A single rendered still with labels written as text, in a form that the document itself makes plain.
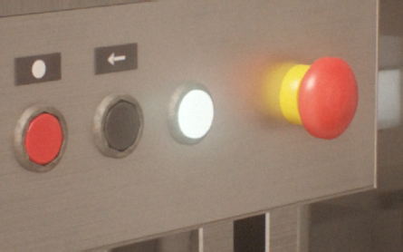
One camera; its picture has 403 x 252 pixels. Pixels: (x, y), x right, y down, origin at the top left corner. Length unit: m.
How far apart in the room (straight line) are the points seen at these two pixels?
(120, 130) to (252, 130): 0.10
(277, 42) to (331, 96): 0.04
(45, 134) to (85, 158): 0.03
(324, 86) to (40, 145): 0.17
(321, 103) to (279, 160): 0.04
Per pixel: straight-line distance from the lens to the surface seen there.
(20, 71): 0.90
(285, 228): 1.28
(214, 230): 1.23
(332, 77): 1.02
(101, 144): 0.93
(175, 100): 0.97
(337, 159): 1.07
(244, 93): 1.01
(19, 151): 0.90
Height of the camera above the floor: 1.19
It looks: 9 degrees down
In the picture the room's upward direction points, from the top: straight up
